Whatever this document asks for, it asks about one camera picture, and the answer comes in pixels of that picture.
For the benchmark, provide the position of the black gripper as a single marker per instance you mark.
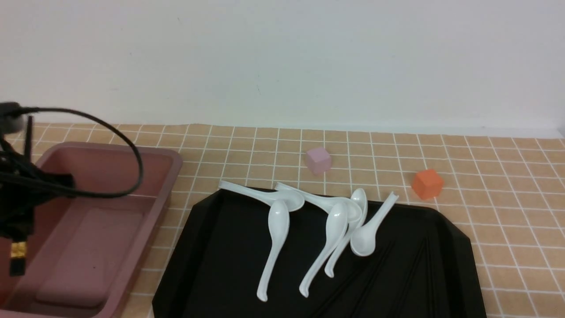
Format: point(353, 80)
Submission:
point(18, 203)

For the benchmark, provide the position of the white ceramic soup spoon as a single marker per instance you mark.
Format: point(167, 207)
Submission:
point(278, 225)
point(358, 204)
point(363, 239)
point(327, 203)
point(335, 228)
point(293, 200)

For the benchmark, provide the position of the mauve plastic bin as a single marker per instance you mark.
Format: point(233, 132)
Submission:
point(85, 253)

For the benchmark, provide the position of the pink translucent cube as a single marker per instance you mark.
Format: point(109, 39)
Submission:
point(318, 160)

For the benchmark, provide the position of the black chopstick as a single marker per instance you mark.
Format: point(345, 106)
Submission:
point(375, 282)
point(343, 302)
point(400, 298)

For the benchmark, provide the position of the black plastic tray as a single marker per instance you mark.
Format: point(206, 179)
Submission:
point(216, 265)

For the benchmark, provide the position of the orange cube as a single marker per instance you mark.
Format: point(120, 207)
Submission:
point(427, 184)

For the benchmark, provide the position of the tiled pattern table mat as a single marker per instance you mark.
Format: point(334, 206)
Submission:
point(506, 194)

